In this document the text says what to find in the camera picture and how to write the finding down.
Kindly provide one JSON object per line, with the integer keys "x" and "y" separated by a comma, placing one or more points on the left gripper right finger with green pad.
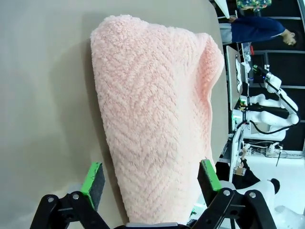
{"x": 209, "y": 176}

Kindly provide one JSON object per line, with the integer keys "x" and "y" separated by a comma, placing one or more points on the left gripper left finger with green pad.
{"x": 91, "y": 181}

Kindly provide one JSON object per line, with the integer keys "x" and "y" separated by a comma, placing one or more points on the pink terry towel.
{"x": 147, "y": 107}

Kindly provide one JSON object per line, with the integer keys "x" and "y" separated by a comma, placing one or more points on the person's right forearm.
{"x": 241, "y": 164}

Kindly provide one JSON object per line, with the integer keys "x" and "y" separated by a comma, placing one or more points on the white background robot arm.
{"x": 274, "y": 83}
{"x": 269, "y": 118}

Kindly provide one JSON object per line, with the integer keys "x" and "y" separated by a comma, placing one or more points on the person's torso black t-shirt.
{"x": 226, "y": 171}

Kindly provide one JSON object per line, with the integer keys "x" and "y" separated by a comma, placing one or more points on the white power strip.
{"x": 271, "y": 150}

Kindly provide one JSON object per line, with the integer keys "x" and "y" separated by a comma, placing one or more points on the person in navy shirt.
{"x": 257, "y": 31}

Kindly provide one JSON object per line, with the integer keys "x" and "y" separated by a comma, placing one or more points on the white board panel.
{"x": 222, "y": 7}

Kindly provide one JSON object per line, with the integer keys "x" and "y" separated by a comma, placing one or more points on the person in colourful patterned shirt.
{"x": 252, "y": 4}

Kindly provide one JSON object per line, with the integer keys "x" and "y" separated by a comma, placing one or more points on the white table frame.
{"x": 236, "y": 152}

